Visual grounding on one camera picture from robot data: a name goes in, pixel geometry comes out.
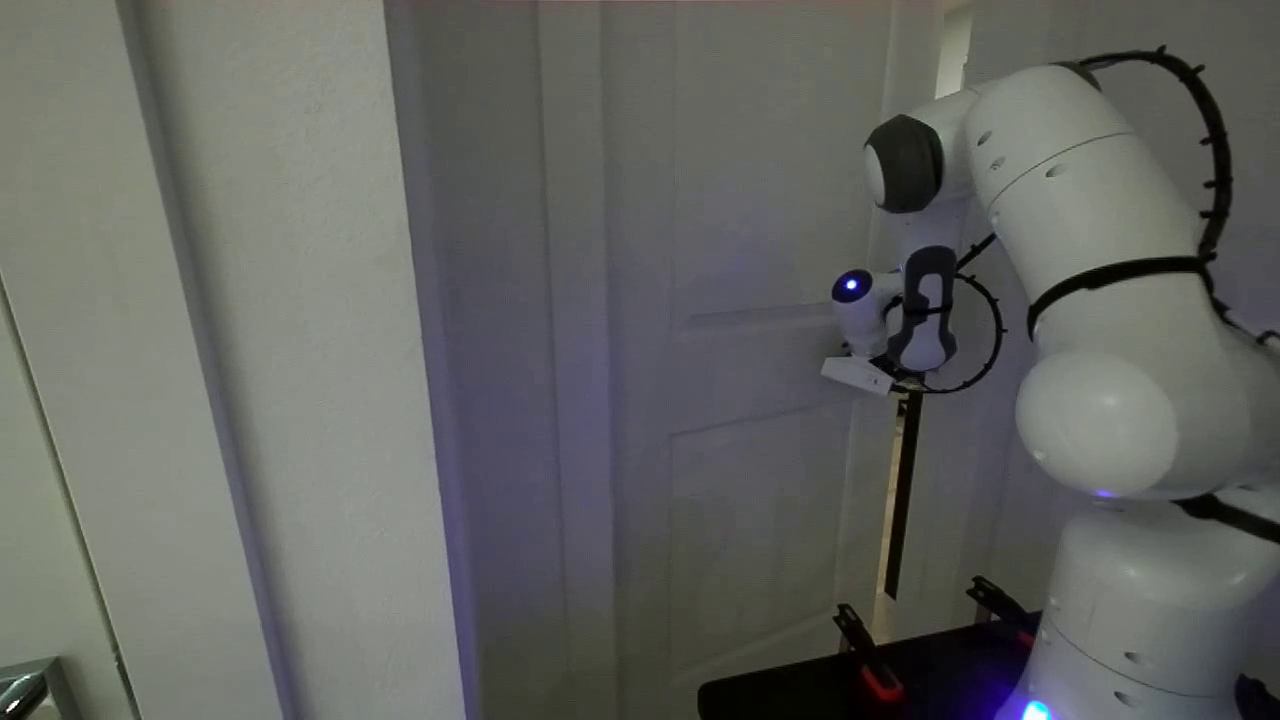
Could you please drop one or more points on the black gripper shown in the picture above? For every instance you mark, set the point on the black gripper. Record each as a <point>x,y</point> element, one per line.
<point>905,376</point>

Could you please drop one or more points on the white panel door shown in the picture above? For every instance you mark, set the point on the white panel door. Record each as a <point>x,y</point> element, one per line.
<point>746,507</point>

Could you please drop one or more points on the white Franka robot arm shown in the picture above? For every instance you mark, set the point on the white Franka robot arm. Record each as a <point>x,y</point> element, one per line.
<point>1121,333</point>

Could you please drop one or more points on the white panelled door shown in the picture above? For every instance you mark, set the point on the white panelled door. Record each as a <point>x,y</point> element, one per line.
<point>561,400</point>

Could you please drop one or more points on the black base board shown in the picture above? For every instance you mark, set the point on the black base board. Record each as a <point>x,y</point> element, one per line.
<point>933,667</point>

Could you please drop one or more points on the chrome metal fixture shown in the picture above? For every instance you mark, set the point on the chrome metal fixture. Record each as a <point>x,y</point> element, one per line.
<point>22,694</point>

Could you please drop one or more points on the wrist camera on mount plate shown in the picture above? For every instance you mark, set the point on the wrist camera on mount plate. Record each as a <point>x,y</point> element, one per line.
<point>860,376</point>

